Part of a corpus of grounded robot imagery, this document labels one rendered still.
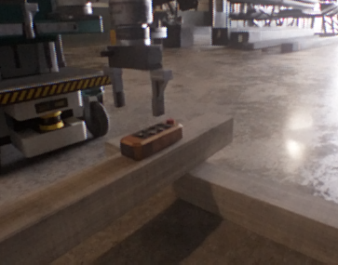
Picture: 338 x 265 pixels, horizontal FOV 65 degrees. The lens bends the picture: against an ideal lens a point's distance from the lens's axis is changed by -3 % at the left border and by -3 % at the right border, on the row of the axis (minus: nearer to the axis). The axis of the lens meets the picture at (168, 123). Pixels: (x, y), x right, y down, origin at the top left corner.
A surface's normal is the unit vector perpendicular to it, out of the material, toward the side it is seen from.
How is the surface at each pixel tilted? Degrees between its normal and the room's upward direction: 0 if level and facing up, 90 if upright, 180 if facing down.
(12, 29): 90
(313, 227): 90
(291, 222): 90
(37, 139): 90
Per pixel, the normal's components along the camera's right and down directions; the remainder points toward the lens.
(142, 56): -0.65, 0.27
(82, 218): 0.76, 0.18
